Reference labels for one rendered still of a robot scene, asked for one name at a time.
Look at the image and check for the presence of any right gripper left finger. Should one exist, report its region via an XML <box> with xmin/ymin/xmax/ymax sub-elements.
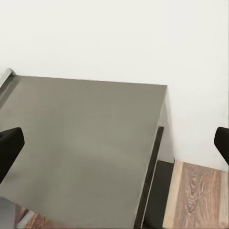
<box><xmin>0</xmin><ymin>127</ymin><xmax>25</xmax><ymax>183</ymax></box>

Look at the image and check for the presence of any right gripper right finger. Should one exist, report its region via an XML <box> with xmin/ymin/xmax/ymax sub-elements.
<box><xmin>214</xmin><ymin>127</ymin><xmax>229</xmax><ymax>165</ymax></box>

